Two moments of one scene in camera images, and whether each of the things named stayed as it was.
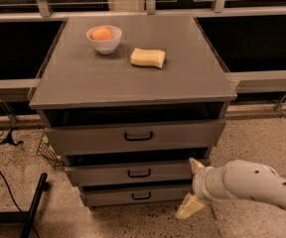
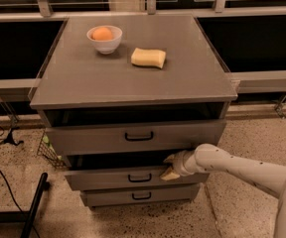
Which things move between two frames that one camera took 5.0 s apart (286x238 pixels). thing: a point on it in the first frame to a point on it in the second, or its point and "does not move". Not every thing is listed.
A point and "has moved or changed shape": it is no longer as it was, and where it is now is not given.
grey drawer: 131,174 has moved or changed shape
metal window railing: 44,13 does not move
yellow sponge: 147,57 does not move
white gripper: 199,181 to 182,164
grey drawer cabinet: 131,105 does not move
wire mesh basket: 47,151 does not move
